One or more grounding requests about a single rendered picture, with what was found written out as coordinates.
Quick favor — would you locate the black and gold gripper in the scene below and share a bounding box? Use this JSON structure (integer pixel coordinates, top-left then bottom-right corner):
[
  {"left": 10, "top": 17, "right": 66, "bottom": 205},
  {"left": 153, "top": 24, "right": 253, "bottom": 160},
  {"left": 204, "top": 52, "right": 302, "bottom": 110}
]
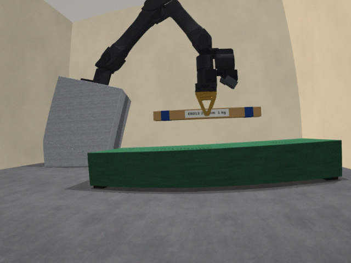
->
[{"left": 195, "top": 68, "right": 217, "bottom": 116}]

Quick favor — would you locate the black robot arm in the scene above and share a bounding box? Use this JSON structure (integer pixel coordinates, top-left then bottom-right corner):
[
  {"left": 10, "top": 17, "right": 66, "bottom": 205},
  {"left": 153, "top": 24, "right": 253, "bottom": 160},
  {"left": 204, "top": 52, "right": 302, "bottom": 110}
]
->
[{"left": 81, "top": 0, "right": 238, "bottom": 89}]

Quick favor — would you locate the low green platform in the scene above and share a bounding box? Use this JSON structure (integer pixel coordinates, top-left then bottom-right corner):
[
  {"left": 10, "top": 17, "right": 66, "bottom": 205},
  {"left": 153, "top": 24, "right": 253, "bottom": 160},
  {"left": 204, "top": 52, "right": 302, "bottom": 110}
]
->
[{"left": 87, "top": 138, "right": 342, "bottom": 188}]

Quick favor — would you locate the brown flat pack with blue bands and white label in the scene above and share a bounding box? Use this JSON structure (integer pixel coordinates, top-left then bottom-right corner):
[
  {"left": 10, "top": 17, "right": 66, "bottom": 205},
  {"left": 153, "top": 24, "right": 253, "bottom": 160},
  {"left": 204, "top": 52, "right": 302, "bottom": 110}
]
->
[{"left": 153, "top": 107, "right": 262, "bottom": 121}]

